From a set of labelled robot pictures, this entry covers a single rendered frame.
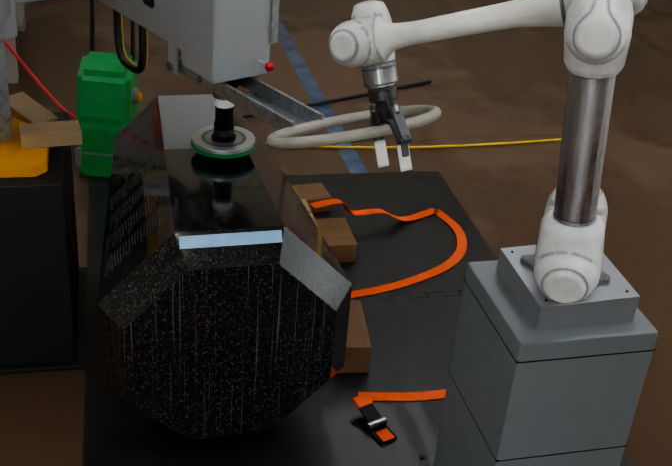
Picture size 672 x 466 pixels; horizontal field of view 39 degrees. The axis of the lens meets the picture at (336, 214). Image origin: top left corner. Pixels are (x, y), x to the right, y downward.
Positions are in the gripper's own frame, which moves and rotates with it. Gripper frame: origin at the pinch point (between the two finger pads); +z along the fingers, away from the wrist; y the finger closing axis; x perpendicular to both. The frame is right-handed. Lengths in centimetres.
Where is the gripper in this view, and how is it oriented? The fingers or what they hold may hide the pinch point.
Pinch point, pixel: (394, 164)
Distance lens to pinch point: 246.0
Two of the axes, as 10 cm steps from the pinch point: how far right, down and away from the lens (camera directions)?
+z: 1.7, 9.7, 1.9
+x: -9.1, 2.3, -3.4
